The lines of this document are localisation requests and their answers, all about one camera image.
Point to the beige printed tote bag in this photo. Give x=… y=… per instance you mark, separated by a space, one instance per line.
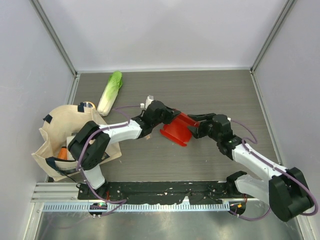
x=58 y=125

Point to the napa cabbage toy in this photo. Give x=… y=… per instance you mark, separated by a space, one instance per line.
x=110 y=93

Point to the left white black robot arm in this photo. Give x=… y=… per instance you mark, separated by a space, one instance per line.
x=90 y=143

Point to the white slotted cable duct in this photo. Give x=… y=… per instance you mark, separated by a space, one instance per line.
x=89 y=207

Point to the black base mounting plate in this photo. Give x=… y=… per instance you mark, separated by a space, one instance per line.
x=167 y=192

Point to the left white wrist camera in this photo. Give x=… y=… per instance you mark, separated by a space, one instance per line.
x=148 y=101

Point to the red paper box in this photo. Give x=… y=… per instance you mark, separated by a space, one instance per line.
x=177 y=131

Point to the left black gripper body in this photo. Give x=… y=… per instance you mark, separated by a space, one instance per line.
x=166 y=117

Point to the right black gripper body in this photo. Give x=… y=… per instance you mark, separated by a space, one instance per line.
x=205 y=128

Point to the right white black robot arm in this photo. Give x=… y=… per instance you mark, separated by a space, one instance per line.
x=284 y=190

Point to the small clear plastic packet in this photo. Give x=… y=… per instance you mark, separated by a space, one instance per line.
x=148 y=137

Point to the orange item in bag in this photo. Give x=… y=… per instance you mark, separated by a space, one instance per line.
x=63 y=153

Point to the orange white item behind bag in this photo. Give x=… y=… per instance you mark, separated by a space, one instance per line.
x=88 y=104

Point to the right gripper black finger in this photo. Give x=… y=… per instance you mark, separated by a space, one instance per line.
x=201 y=117
x=193 y=129

